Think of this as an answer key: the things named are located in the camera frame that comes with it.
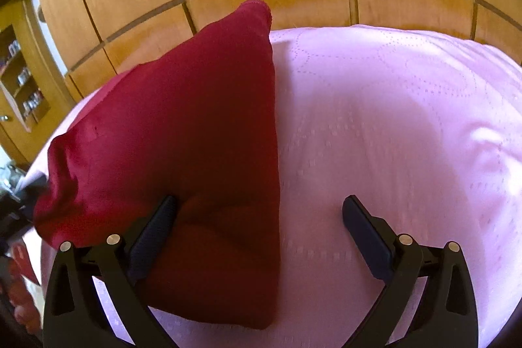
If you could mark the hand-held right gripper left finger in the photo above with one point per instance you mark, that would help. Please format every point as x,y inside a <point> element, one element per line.
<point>153,234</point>

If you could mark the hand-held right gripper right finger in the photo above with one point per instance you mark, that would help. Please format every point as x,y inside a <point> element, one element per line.
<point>363,234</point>

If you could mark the dark red long-sleeved shirt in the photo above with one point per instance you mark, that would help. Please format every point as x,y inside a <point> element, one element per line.
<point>183,107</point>

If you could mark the pink patterned bedspread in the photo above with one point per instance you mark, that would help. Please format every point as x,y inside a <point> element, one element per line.
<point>387,128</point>

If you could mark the wooden shelf with small bottles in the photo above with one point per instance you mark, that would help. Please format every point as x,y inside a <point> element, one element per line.
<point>20,87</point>

